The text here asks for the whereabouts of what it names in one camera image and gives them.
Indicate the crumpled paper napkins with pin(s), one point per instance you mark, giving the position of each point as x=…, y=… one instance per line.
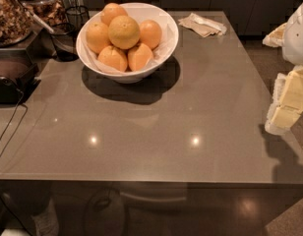
x=202, y=26

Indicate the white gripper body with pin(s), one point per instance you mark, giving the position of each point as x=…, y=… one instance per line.
x=297, y=36

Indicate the yellow taped gripper finger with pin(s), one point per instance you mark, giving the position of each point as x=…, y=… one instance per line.
x=275, y=38
x=287, y=105

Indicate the white handled utensil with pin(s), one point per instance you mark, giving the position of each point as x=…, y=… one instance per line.
x=36, y=18

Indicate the white ceramic bowl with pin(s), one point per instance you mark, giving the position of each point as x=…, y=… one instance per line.
x=139, y=12

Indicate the black mesh cup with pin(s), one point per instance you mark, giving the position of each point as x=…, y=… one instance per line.
x=78, y=16

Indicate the dark glass cup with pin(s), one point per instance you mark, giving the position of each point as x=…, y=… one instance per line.
x=64, y=42

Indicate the orange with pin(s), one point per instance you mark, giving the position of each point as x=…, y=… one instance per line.
x=111, y=11
x=139, y=56
x=113, y=57
x=97, y=36
x=150, y=33
x=124, y=32

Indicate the black appliance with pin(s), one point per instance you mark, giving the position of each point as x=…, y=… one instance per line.
x=17, y=75

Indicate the large glass snack jar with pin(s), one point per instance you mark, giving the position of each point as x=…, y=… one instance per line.
x=15, y=23

